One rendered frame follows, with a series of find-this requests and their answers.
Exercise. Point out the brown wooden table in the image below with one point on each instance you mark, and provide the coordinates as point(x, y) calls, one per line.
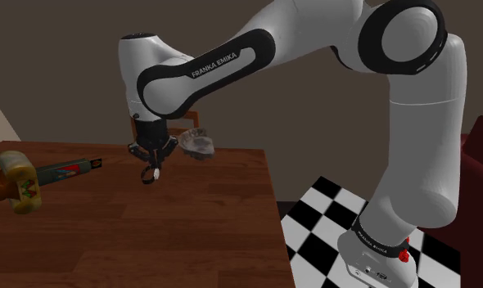
point(145, 231)

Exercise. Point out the dark red sofa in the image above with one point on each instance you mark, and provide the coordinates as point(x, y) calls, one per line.
point(479, 179)

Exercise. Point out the black white checkered robot stand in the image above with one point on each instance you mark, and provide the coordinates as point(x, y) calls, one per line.
point(325, 215)

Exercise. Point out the black loop with white tag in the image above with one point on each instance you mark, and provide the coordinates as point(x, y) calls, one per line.
point(156, 174)

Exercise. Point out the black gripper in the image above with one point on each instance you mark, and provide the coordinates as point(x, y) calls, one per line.
point(151, 133)

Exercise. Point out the clear glass bowl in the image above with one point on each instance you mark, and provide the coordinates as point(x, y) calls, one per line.
point(196, 144)

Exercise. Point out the toy sword with golden guard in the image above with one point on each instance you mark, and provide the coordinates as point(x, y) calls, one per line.
point(24, 181)

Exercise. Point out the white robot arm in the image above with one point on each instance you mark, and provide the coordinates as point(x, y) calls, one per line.
point(421, 131)

